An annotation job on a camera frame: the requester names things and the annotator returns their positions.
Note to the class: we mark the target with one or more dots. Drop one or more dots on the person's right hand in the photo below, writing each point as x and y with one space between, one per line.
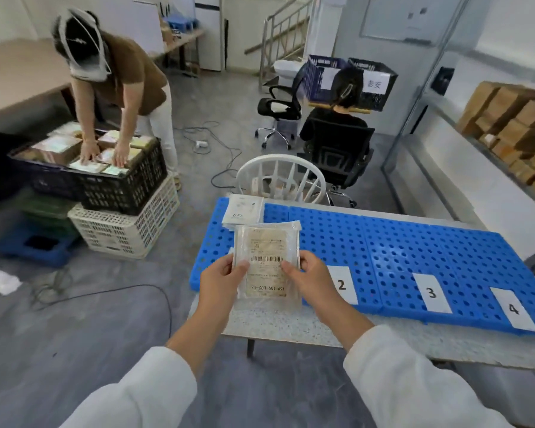
318 285

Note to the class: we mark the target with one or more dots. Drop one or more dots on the person's left hand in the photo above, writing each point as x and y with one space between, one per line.
218 289

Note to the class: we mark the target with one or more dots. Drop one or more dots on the white number card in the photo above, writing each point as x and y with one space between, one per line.
431 293
513 309
342 285

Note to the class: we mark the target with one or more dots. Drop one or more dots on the clear bagged parcel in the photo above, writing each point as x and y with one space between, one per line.
267 258

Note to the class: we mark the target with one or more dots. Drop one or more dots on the stack of brown cardboard boxes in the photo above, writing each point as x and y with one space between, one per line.
512 120

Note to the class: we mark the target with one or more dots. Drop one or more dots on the person's left forearm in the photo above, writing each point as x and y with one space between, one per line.
151 387

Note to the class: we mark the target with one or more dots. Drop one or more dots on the person's right forearm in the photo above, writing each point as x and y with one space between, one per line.
405 383

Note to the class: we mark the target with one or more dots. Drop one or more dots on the cream plastic crate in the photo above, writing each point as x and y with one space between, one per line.
125 231

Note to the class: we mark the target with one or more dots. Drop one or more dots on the black plastic crate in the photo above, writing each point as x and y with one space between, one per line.
125 187

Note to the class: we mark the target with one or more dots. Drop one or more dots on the black office chair patterned back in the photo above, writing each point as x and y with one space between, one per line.
339 147

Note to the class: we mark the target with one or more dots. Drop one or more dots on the white power strip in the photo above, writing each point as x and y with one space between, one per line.
201 144

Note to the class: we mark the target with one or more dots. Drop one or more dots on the pile of taped parcels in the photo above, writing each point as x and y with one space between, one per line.
111 149

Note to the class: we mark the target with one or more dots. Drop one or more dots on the small yellow desk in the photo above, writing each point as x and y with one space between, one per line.
321 104

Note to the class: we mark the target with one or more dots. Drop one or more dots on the white cloth on chair seat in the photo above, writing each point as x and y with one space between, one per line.
282 108

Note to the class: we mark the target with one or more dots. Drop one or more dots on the black mesh office chair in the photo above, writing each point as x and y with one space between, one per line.
278 106

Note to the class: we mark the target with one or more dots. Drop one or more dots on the black smartphone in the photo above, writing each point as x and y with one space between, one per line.
41 243

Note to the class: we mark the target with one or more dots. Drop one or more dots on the green plastic crate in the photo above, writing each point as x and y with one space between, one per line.
44 209

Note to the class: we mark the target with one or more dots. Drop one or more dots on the black crate with paper sign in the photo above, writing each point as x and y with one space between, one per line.
376 102

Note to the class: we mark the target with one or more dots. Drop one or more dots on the navy blue plastic crate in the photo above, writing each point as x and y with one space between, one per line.
44 178

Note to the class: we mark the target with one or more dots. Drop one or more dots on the blue crate with paper sign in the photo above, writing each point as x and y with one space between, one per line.
314 75

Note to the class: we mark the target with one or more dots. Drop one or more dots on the large taped brown parcel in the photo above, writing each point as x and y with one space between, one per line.
55 149

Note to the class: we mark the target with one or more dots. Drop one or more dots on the white plastic bin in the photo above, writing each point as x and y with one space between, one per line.
287 67

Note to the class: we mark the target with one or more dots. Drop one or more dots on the flat taped parcel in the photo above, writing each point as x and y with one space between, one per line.
67 129

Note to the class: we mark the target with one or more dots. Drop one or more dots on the metal stair railing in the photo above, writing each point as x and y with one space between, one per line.
285 35

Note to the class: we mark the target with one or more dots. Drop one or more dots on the white refrigerator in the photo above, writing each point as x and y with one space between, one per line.
209 35

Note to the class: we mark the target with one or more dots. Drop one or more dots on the stack of blue pallets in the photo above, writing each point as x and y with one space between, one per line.
183 23

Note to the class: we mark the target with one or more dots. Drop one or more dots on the freestanding white board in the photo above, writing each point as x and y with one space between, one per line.
133 26

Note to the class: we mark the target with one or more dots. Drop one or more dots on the black metal table frame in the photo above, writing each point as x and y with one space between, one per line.
250 347

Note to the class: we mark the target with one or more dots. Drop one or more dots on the wall whiteboard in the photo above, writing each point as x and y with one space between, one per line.
410 17

